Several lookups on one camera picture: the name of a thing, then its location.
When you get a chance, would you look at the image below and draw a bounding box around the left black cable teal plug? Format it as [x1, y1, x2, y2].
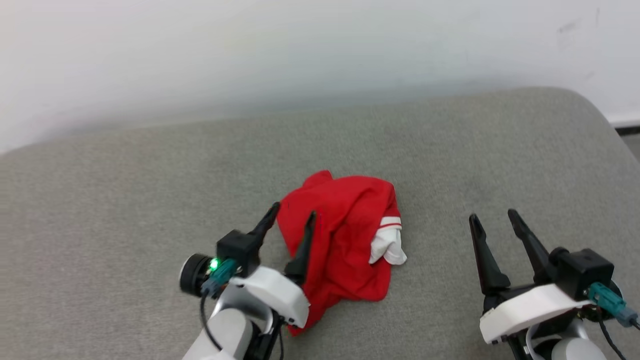
[200, 259, 239, 352]

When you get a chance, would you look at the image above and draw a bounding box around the red and white jersey garment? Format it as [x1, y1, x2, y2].
[276, 170, 408, 337]

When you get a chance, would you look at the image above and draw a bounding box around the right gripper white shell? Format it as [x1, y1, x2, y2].
[468, 208, 594, 346]

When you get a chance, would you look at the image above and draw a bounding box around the right black cable teal plug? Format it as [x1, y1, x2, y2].
[587, 281, 640, 360]

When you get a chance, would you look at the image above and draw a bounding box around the white wall baseboard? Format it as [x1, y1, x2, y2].
[605, 113, 640, 129]

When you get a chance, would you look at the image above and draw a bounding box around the grey fabric sofa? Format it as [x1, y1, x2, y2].
[0, 87, 640, 360]

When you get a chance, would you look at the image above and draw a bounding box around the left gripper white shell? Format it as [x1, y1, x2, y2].
[179, 201, 317, 329]

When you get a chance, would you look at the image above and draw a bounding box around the black cable teal plug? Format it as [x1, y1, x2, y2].
[200, 259, 239, 352]
[587, 281, 640, 360]

